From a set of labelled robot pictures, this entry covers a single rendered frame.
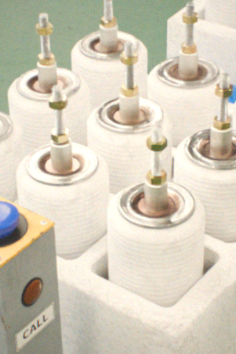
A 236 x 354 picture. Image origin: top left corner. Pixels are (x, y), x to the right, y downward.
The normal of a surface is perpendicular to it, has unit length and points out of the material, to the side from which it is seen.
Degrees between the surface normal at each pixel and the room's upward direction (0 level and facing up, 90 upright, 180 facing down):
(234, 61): 90
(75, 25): 0
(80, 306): 90
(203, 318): 90
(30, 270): 90
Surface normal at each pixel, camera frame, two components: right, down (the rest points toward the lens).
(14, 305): 0.80, 0.34
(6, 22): -0.01, -0.81
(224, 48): -0.55, 0.49
